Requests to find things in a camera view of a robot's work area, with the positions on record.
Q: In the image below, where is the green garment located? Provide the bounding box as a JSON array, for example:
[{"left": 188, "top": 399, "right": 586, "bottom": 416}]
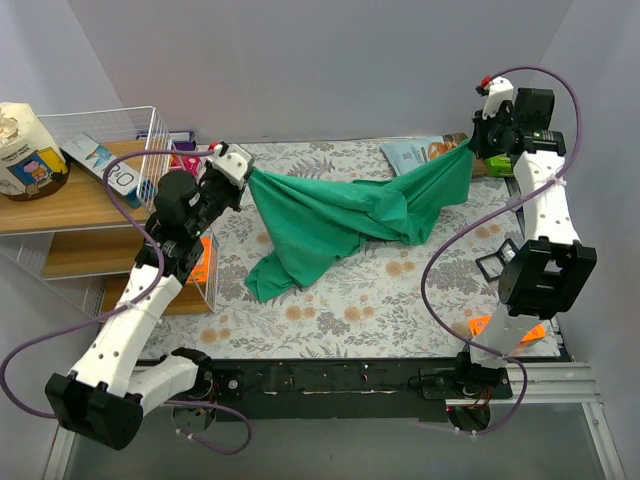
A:
[{"left": 245, "top": 143, "right": 474, "bottom": 303}]

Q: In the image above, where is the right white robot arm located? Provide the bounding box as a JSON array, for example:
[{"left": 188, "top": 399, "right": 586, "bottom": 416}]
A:
[{"left": 452, "top": 77, "right": 597, "bottom": 398}]

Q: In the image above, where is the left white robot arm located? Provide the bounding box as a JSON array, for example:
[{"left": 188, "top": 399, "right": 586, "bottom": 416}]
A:
[{"left": 45, "top": 167, "right": 247, "bottom": 450}]

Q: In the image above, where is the green black box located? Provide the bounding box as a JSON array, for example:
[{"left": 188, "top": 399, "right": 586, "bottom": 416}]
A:
[{"left": 484, "top": 154, "right": 514, "bottom": 178}]

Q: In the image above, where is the pink box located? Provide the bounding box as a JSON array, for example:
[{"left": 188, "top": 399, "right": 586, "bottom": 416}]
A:
[{"left": 169, "top": 155, "right": 206, "bottom": 178}]

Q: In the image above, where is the purple box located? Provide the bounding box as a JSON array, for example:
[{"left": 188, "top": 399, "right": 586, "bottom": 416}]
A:
[{"left": 169, "top": 131, "right": 197, "bottom": 151}]

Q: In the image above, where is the orange box under shelf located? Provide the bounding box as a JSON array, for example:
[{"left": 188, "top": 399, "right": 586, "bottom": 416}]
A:
[{"left": 188, "top": 237, "right": 212, "bottom": 284}]

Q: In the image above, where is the light blue snack bag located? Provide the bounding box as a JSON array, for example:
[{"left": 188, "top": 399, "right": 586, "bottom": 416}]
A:
[{"left": 381, "top": 133, "right": 469, "bottom": 176}]

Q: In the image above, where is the white blue toothpaste box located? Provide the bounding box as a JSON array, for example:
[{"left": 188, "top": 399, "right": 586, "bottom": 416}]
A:
[{"left": 61, "top": 133, "right": 156, "bottom": 209}]

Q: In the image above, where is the wooden shelf unit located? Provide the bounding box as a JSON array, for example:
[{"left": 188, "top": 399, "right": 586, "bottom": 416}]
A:
[{"left": 0, "top": 141, "right": 214, "bottom": 318}]

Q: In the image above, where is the floral table mat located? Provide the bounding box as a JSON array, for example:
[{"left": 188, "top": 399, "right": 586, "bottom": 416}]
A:
[{"left": 134, "top": 139, "right": 564, "bottom": 359}]

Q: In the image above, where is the orange box right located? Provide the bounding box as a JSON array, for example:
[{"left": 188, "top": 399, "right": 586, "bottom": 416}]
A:
[{"left": 467, "top": 316, "right": 546, "bottom": 346}]

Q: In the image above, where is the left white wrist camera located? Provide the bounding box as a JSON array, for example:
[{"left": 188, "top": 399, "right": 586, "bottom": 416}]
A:
[{"left": 208, "top": 141, "right": 254, "bottom": 189}]

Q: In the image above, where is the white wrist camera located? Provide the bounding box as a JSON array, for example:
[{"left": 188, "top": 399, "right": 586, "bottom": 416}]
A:
[
  {"left": 476, "top": 76, "right": 514, "bottom": 120},
  {"left": 208, "top": 141, "right": 254, "bottom": 189}
]

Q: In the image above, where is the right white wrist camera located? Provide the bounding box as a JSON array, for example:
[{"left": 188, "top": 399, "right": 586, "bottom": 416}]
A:
[{"left": 476, "top": 76, "right": 514, "bottom": 120}]

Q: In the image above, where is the white wire basket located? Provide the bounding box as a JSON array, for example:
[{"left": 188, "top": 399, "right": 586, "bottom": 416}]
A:
[{"left": 37, "top": 105, "right": 220, "bottom": 314}]

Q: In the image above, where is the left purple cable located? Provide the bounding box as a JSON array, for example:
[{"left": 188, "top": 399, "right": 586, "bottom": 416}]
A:
[{"left": 0, "top": 142, "right": 253, "bottom": 455}]

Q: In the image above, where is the black plastic frame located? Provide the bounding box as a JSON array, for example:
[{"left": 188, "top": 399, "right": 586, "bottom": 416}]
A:
[{"left": 475, "top": 238, "right": 519, "bottom": 283}]

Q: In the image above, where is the aluminium rail frame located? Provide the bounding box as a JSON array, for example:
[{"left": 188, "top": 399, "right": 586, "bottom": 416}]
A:
[{"left": 45, "top": 390, "right": 639, "bottom": 479}]

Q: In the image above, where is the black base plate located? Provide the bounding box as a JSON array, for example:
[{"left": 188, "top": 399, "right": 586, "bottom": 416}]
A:
[{"left": 200, "top": 358, "right": 513, "bottom": 422}]

